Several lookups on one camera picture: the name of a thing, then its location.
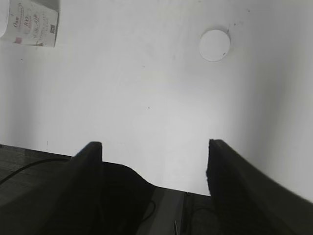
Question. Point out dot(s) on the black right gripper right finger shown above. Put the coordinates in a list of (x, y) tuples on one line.
[(247, 202)]

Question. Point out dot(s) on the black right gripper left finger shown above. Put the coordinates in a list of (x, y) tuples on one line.
[(65, 204)]

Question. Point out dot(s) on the white round bottle cap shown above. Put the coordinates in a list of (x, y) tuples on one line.
[(214, 45)]

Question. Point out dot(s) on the white yogurt drink bottle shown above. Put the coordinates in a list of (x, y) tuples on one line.
[(28, 22)]

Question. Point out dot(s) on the dark robot base below table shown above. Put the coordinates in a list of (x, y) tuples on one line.
[(126, 200)]

